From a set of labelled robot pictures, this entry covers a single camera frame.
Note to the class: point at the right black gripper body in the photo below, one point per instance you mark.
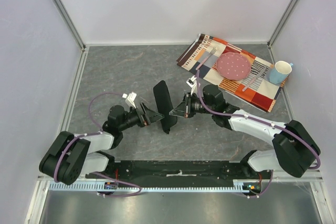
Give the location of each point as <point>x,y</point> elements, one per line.
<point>187,106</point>

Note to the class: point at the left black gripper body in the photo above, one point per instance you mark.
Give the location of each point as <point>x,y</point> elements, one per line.
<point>134,118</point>

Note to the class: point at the black zipper tool case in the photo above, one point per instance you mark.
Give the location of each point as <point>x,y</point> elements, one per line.
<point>164,106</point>

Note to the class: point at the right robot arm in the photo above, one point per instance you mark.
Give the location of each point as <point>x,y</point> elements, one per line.
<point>293,149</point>

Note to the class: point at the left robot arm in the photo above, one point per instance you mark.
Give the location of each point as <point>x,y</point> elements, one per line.
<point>72,155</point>

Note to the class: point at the patchwork placemat cloth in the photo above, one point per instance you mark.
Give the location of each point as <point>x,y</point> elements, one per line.
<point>261,94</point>

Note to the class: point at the pink dotted plate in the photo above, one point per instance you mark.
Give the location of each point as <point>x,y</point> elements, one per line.
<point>233,66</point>

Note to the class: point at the blue white mug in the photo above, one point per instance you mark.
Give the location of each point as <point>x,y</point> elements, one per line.
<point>280,72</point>

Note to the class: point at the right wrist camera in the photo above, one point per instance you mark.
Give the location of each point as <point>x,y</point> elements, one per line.
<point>192,83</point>

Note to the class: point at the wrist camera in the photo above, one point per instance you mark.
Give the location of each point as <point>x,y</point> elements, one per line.
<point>130,99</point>
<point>192,83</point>

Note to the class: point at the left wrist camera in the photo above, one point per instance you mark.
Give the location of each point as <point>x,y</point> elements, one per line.
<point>130,99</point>

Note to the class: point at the pink handled knife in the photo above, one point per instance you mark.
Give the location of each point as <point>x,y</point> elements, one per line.
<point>254,78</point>

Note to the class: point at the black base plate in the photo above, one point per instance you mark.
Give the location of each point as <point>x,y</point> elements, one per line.
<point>182,173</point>

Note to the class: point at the pink handled fork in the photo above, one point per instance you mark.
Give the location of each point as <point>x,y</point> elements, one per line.
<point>213,51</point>

